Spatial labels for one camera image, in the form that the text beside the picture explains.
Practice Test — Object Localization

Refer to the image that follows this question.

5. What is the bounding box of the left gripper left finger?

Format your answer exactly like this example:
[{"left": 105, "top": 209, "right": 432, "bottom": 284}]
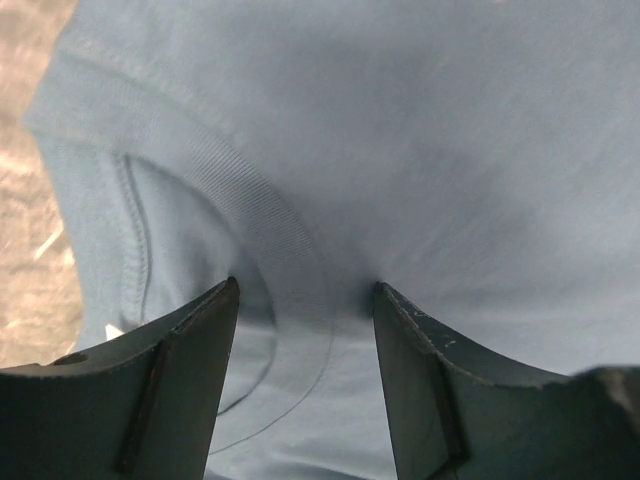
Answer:
[{"left": 1, "top": 279, "right": 239, "bottom": 479}]

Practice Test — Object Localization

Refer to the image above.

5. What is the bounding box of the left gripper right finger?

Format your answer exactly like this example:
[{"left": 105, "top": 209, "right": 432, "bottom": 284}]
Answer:
[{"left": 373, "top": 283, "right": 639, "bottom": 479}]

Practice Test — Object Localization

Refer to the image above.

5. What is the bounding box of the blue-grey t shirt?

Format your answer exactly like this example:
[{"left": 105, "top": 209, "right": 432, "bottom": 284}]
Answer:
[{"left": 25, "top": 1, "right": 639, "bottom": 479}]

